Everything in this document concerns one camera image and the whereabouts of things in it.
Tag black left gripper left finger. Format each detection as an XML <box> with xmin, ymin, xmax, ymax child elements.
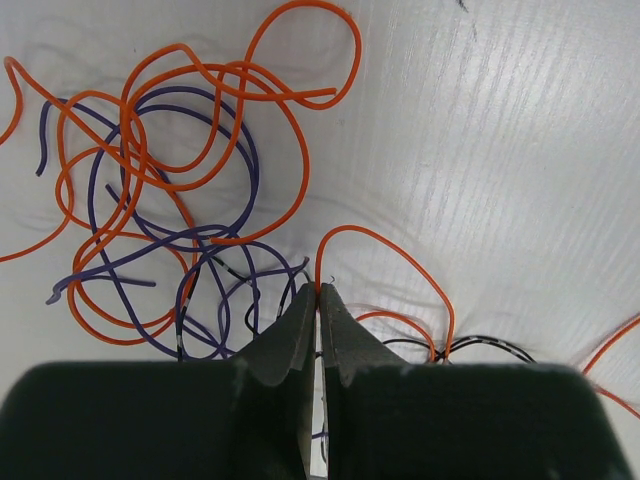
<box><xmin>1</xmin><ymin>284</ymin><xmax>316</xmax><ymax>479</ymax></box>

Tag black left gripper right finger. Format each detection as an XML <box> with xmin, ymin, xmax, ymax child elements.
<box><xmin>319</xmin><ymin>284</ymin><xmax>632</xmax><ymax>479</ymax></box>

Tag orange purple black wires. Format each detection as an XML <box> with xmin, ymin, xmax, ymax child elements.
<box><xmin>0</xmin><ymin>0</ymin><xmax>640</xmax><ymax>451</ymax></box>

